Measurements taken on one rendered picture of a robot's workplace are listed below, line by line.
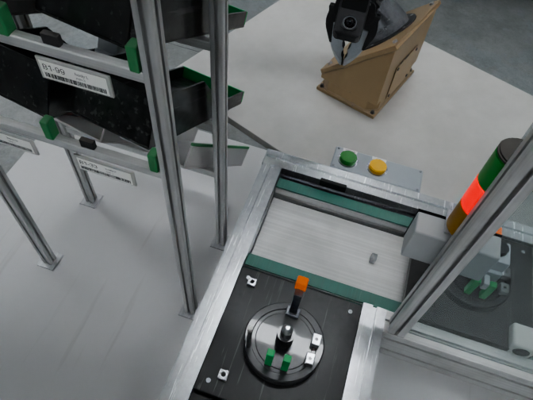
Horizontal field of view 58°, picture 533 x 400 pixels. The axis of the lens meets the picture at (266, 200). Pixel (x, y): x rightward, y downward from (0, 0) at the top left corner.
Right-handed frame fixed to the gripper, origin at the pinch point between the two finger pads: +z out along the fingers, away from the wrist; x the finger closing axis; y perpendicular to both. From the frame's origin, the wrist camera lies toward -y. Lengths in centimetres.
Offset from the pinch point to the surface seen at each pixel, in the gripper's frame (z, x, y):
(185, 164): 4.3, 18.5, -30.3
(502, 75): 123, -81, 189
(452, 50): 123, -50, 201
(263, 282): 26.2, 1.9, -35.4
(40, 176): 37, 62, -22
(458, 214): -6.5, -21.7, -32.9
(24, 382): 37, 38, -64
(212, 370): 26, 5, -54
